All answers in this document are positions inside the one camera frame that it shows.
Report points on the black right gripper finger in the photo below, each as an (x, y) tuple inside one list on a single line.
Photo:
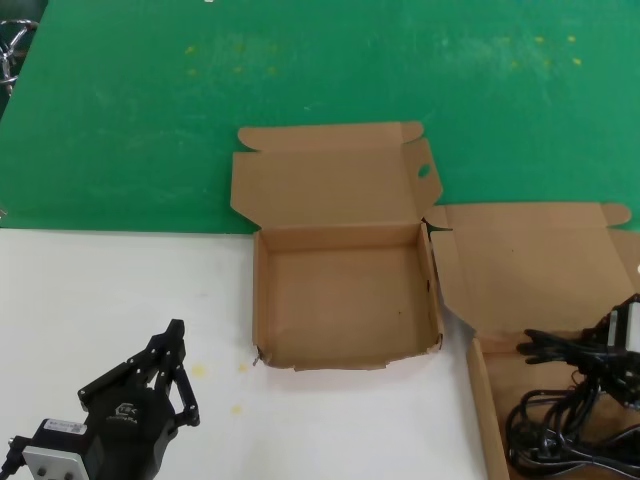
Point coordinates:
[(622, 385), (597, 335)]

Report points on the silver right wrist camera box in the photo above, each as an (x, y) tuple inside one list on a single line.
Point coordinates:
[(626, 327)]

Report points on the chrome metal frame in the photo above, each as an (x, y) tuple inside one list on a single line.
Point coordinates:
[(20, 35)]

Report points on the green table mat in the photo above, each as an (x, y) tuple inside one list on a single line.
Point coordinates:
[(150, 125)]

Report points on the open cardboard box with hole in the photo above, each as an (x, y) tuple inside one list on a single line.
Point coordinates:
[(345, 300)]

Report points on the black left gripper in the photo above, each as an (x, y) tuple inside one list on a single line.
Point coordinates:
[(130, 430)]

